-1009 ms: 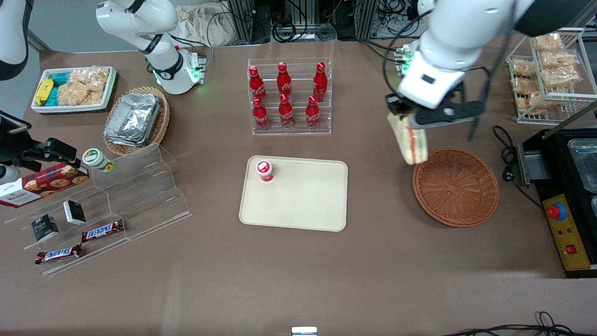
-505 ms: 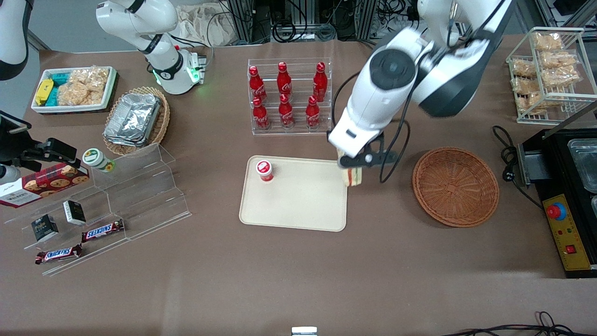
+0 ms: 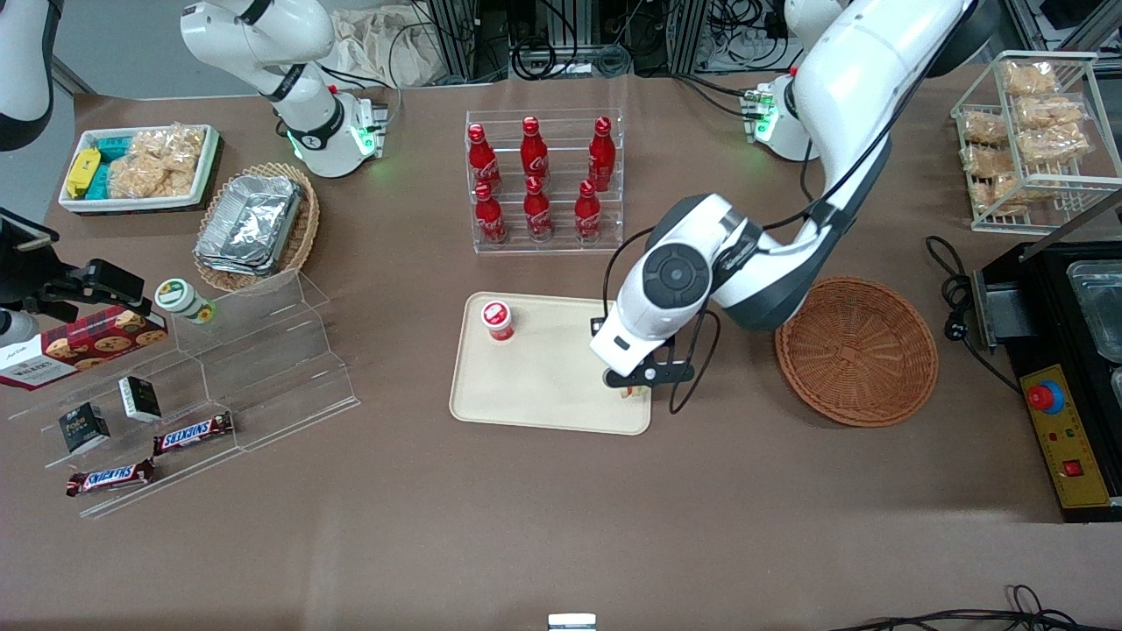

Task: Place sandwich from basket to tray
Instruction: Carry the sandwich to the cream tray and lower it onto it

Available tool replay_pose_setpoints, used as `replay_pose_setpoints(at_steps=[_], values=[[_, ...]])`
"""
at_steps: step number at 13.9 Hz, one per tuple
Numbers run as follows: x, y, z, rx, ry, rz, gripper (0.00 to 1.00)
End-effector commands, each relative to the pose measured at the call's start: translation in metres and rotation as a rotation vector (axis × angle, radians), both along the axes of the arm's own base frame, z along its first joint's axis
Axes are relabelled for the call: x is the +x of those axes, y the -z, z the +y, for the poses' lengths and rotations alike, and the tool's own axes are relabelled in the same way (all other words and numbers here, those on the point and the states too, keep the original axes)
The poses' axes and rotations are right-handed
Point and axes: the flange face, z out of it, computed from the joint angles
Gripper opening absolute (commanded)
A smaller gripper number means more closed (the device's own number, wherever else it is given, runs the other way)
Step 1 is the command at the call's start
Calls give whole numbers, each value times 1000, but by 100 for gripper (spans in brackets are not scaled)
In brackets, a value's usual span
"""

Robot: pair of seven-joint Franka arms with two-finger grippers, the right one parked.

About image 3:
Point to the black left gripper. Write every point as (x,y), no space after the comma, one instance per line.
(596,325)

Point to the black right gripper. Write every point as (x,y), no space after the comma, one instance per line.
(46,285)

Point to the triangular sandwich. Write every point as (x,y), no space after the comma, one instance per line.
(638,393)

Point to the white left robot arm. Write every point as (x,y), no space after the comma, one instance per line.
(841,131)

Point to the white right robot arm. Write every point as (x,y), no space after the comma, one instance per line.
(316,131)

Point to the beige plastic serving tray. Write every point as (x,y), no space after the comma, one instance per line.
(543,377)

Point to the white rectangular snack tray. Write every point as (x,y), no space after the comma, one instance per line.
(131,203)

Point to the round brown wicker basket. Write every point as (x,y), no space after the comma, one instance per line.
(863,355)

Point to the oval wicker basket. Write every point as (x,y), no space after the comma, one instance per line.
(302,232)

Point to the red tartan cookie box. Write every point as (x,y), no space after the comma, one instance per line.
(83,346)

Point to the teal snack packet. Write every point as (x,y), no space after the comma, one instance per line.
(99,184)
(112,146)

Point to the yellow snack packet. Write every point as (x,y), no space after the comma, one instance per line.
(83,171)

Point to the green lidded white cup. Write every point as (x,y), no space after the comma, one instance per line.
(182,299)

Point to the red lidded yogurt cup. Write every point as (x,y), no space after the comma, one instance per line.
(497,320)

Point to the small black carton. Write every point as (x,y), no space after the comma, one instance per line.
(84,428)
(140,399)

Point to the clear bag of rice crackers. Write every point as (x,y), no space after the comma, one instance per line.
(158,162)

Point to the red cola bottle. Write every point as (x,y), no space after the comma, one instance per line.
(586,214)
(534,153)
(537,210)
(489,217)
(601,156)
(481,159)

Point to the brown snickers bar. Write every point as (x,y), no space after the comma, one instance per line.
(110,478)
(193,433)

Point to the clear acrylic bottle rack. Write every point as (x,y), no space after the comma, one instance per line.
(561,175)

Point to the stacked aluminium foil trays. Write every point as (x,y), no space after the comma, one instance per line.
(250,223)

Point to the clear acrylic stepped shelf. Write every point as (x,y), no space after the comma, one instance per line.
(263,368)

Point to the small white box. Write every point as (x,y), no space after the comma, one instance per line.
(571,622)

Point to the clear bag of fried snacks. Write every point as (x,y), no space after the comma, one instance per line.
(1049,111)
(1028,77)
(1006,193)
(1056,143)
(982,127)
(989,160)

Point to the beige cloth bag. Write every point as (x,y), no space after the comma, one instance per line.
(386,48)

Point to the black machine with yellow panel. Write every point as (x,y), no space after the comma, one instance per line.
(1065,421)

